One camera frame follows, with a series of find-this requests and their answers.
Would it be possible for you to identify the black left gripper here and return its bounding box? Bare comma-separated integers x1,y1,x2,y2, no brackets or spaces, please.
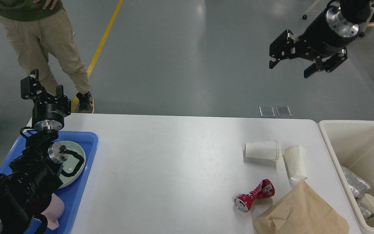
20,69,71,130

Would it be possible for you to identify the white paper cup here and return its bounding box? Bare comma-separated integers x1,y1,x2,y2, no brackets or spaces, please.
244,140,281,162
284,145,307,181

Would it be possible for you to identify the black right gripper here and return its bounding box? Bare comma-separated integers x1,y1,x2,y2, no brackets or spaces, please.
269,6,359,78

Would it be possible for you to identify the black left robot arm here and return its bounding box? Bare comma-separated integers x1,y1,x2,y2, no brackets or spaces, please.
0,69,84,234

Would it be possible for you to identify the mint green plate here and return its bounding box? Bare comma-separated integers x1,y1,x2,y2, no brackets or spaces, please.
49,141,86,188

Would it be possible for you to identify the blue plastic tray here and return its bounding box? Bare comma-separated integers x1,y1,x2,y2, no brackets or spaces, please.
0,131,98,234

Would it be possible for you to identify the beige plastic bin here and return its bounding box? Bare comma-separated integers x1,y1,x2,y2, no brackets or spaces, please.
318,120,374,234

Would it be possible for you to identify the brown paper bag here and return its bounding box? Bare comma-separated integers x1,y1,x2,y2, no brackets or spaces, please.
253,180,349,234

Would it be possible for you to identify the person in khaki trousers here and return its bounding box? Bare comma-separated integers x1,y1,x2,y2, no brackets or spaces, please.
0,0,94,113

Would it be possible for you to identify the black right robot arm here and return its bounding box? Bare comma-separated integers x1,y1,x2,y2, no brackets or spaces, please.
269,0,371,78

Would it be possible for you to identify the pink mug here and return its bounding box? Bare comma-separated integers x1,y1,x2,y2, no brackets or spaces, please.
33,193,65,230

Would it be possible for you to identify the crushed red can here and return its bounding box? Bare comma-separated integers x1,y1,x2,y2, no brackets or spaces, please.
233,179,275,212

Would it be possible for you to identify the aluminium foil tray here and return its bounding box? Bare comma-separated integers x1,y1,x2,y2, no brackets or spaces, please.
341,166,372,198

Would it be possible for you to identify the paper cup in bin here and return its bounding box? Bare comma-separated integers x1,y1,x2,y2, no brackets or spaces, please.
356,193,374,214

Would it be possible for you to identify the clear floor marker plate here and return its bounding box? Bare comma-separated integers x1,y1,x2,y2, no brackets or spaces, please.
259,106,276,117

